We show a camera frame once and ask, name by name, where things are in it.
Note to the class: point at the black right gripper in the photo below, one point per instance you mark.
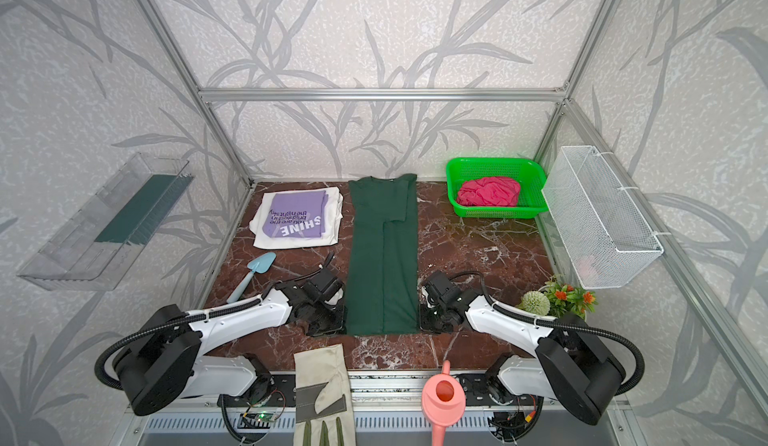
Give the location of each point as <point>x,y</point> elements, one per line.
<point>429,313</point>

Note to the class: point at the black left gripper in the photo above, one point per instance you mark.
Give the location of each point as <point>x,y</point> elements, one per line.
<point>335,315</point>

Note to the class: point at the dark green t-shirt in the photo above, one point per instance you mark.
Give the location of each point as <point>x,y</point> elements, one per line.
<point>381,295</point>

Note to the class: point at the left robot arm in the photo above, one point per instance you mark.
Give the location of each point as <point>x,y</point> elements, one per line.
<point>170,357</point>

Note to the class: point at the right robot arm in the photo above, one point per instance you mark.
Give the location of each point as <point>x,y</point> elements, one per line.
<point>581,367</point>

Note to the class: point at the light blue garden trowel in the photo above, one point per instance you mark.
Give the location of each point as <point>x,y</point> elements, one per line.
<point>258,265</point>

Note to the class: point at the white folded t-shirt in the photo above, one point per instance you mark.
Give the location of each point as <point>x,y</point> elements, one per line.
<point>332,221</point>

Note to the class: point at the pink watering can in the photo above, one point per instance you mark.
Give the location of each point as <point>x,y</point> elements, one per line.
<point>443,402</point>

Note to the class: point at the potted artificial flowers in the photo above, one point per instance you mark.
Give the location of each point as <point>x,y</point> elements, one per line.
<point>556,298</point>

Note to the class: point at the beige gardening glove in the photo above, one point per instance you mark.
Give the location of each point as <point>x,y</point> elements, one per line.
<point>324,412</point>

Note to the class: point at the green plastic basket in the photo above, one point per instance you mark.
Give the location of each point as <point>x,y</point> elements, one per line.
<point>527,173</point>

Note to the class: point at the pink crumpled t-shirt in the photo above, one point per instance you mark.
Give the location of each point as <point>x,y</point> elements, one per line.
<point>489,192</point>

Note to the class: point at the white wire mesh basket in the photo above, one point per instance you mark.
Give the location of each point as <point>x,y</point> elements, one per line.
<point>608,240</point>

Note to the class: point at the clear plastic wall shelf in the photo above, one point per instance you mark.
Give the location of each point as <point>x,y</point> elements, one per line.
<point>94,250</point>

